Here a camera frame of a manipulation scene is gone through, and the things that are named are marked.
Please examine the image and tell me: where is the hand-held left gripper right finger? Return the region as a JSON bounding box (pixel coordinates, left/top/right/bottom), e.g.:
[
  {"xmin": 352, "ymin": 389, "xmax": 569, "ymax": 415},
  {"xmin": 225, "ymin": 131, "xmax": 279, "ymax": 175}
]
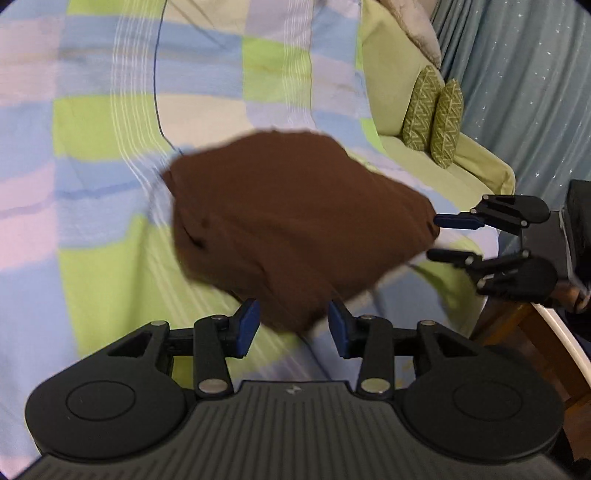
[{"xmin": 328, "ymin": 298, "xmax": 479, "ymax": 399}]

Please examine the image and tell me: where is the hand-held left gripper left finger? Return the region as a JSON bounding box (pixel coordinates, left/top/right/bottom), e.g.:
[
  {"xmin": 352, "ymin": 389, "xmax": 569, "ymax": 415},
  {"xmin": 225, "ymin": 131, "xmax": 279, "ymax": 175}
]
[{"xmin": 108, "ymin": 298, "xmax": 262, "ymax": 400}]

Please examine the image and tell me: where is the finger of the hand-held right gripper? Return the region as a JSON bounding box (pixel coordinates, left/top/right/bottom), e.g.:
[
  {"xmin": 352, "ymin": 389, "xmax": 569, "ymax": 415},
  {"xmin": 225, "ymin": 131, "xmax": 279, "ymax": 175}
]
[
  {"xmin": 433, "ymin": 195, "xmax": 551, "ymax": 236},
  {"xmin": 427, "ymin": 248, "xmax": 560, "ymax": 305}
]

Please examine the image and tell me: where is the brown garment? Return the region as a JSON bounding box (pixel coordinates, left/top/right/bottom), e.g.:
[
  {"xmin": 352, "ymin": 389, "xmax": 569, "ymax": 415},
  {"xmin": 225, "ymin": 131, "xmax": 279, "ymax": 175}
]
[{"xmin": 161, "ymin": 130, "xmax": 441, "ymax": 333}]

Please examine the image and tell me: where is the light green mattress cover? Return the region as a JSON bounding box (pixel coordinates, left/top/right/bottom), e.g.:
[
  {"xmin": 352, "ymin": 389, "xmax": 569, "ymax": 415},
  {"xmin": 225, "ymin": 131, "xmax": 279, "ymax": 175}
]
[{"xmin": 378, "ymin": 133, "xmax": 516, "ymax": 197}]

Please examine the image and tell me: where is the green patterned small cushion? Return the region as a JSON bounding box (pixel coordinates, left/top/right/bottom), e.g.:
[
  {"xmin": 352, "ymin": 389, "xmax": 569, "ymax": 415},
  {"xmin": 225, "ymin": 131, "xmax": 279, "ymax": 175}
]
[
  {"xmin": 429, "ymin": 78, "xmax": 465, "ymax": 169},
  {"xmin": 402, "ymin": 65, "xmax": 445, "ymax": 152}
]

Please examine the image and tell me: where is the white curved rim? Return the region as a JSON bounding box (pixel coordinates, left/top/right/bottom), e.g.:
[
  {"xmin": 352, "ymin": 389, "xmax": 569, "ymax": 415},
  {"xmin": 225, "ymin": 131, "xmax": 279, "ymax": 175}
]
[{"xmin": 530, "ymin": 302, "xmax": 591, "ymax": 370}]

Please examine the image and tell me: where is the blue-grey starry curtain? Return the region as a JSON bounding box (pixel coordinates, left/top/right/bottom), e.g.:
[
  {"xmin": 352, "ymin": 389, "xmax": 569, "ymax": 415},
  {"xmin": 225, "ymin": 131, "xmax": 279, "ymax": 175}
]
[{"xmin": 430, "ymin": 0, "xmax": 591, "ymax": 215}]

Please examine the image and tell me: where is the light green pillow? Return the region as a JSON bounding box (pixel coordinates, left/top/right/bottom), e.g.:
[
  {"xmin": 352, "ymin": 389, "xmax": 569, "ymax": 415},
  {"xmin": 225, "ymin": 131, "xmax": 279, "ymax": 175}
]
[{"xmin": 358, "ymin": 0, "xmax": 445, "ymax": 139}]

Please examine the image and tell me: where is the beige pillow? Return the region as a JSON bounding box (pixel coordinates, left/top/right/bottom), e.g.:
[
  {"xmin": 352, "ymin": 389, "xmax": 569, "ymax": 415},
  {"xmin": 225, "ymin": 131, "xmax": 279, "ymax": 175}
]
[{"xmin": 379, "ymin": 0, "xmax": 445, "ymax": 69}]

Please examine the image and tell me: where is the pastel checkered bed sheet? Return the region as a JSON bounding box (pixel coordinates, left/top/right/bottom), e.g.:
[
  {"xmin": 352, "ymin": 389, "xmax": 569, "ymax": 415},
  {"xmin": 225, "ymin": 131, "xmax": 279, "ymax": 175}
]
[{"xmin": 0, "ymin": 0, "xmax": 502, "ymax": 464}]

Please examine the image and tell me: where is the wooden bed frame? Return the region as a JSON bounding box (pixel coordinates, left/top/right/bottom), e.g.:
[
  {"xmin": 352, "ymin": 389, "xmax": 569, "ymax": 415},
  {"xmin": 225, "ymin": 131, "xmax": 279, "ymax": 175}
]
[{"xmin": 470, "ymin": 299, "xmax": 591, "ymax": 418}]

